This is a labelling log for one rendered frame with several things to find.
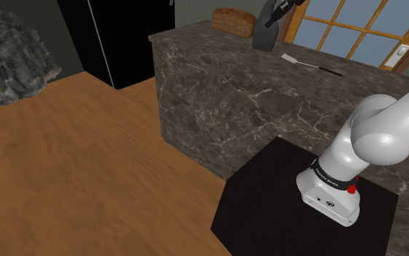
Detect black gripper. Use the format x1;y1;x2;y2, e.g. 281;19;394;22
264;0;307;29

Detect brown bread loaf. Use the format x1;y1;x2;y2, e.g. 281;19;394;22
211;7;258;39

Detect wooden door with glass panes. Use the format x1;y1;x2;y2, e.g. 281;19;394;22
283;0;409;74

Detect black refrigerator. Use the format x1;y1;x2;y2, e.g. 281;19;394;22
56;0;176;90

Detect black robot stand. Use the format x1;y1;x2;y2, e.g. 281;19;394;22
210;135;400;256

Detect grey rough rock-like lump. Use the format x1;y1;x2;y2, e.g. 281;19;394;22
0;0;62;112

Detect white spatula with black handle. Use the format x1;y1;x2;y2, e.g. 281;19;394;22
280;52;344;77

